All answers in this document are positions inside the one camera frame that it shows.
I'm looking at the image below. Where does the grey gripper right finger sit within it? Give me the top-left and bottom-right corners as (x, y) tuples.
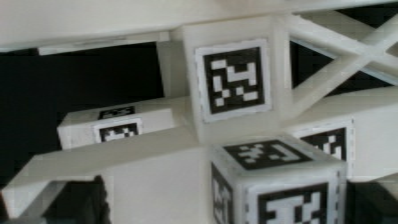
(344, 182), (398, 224)

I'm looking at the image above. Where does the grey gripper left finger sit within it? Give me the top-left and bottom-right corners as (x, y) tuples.
(0, 176), (111, 224)

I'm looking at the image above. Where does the white tagged cube nut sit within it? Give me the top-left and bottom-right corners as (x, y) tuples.
(209, 135), (346, 224)

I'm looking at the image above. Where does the white chair back frame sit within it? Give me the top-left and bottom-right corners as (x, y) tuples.
(0, 11), (398, 224)

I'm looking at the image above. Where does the white chair leg with tag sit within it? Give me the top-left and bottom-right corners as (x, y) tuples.
(56, 97), (188, 150)

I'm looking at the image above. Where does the white chair seat part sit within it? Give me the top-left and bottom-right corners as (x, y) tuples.
(0, 0), (398, 52)

